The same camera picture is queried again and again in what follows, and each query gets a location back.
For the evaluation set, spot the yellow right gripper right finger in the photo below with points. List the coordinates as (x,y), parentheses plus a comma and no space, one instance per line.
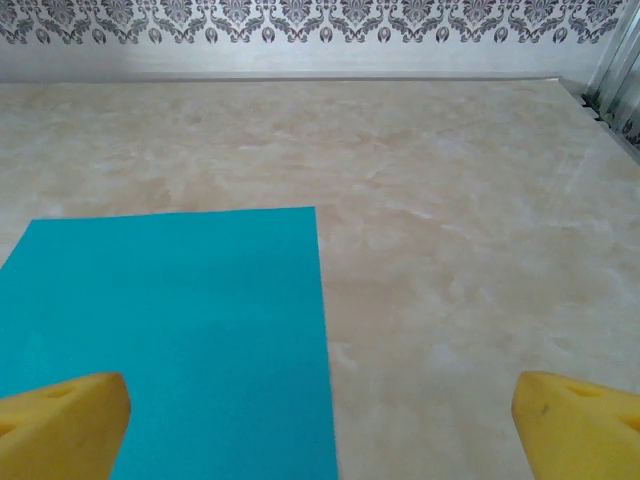
(580,435)

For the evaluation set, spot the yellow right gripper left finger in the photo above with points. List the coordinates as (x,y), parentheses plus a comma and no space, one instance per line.
(60,430)

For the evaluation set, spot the teal paper sheet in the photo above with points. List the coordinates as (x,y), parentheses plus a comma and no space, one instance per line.
(190,320)

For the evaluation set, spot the aluminium side rail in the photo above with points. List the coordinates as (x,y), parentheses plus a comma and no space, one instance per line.
(607,127)

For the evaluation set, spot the aluminium frame post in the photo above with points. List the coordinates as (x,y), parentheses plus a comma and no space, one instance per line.
(612,55)

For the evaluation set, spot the thin aluminium table edge rail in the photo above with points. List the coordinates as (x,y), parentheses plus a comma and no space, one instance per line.
(300,78)

